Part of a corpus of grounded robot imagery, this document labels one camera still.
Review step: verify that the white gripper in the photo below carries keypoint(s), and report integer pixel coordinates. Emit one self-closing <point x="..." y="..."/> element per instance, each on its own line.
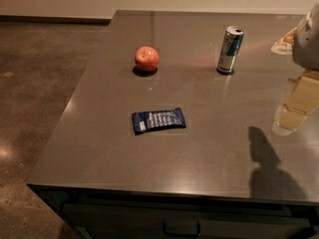
<point x="306" y="47"/>

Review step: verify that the blue rxbar wrapper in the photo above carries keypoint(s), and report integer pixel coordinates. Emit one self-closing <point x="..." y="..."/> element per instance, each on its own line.
<point x="158" y="120"/>

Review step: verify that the blue silver energy drink can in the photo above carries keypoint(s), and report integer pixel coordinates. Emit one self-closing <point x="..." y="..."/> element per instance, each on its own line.
<point x="231" y="44"/>

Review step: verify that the red apple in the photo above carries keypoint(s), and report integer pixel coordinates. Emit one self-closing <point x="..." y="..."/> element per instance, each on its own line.
<point x="147" y="59"/>

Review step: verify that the dark cabinet drawer with handle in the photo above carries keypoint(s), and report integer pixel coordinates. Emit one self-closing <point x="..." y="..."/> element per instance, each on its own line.
<point x="103" y="214"/>

